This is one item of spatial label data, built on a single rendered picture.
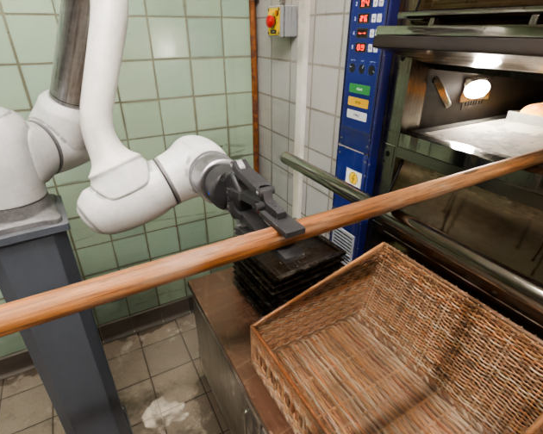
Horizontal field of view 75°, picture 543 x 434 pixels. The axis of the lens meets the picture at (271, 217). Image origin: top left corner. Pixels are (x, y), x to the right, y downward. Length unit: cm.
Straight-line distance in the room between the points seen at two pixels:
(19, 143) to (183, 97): 83
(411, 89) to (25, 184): 100
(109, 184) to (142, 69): 99
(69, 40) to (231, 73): 87
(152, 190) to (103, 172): 9
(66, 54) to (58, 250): 48
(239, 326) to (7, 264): 66
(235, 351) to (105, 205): 64
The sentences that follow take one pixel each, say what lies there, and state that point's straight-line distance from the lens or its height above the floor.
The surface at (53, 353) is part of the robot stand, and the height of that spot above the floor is 60.
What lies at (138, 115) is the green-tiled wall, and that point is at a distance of 164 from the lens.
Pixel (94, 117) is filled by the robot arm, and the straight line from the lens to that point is 71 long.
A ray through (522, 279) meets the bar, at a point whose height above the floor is 117.
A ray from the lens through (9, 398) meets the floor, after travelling 210.
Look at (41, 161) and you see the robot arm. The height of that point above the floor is 115.
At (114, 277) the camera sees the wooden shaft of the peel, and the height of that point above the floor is 120.
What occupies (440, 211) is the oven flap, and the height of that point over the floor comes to 101.
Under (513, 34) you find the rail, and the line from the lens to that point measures 75.
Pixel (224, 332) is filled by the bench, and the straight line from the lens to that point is 120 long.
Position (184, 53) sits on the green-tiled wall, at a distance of 166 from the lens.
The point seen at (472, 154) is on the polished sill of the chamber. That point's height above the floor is 118.
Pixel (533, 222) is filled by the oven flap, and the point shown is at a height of 107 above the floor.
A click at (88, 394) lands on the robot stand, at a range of 143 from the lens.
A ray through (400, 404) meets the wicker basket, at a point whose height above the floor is 59.
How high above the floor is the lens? 144
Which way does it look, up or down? 28 degrees down
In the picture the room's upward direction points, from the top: straight up
